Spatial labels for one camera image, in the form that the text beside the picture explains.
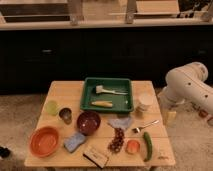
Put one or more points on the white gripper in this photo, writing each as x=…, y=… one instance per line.
x=167, y=100

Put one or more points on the yellow banana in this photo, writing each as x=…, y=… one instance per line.
x=107, y=104

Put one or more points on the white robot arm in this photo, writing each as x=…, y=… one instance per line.
x=183, y=83

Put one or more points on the white paper cup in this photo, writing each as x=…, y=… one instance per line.
x=145, y=100

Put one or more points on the small metal cup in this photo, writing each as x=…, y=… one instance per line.
x=66, y=115

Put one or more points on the green plastic cup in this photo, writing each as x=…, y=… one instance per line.
x=51, y=107

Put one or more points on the green chili pepper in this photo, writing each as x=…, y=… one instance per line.
x=149, y=146

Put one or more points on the silver fork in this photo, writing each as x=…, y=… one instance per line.
x=138, y=129

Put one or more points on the wooden table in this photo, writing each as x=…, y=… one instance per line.
x=68, y=94

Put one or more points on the small orange dish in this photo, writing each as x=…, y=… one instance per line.
x=132, y=147

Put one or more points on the grey blue cloth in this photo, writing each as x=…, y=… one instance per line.
x=123, y=123

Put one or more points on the bunch of purple grapes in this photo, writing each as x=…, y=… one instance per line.
x=116, y=144

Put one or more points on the green plastic tray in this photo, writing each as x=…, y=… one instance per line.
x=120, y=103

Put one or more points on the silver spatula brush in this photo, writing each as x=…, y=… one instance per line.
x=100, y=89

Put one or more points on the dark red bowl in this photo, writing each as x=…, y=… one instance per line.
x=88, y=122

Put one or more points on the wooden block eraser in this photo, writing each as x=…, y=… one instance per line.
x=96, y=156

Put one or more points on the blue sponge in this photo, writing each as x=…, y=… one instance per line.
x=73, y=142

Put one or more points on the orange bowl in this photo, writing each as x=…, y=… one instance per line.
x=44, y=141

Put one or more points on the dark cabinet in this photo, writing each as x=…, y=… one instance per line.
x=30, y=60

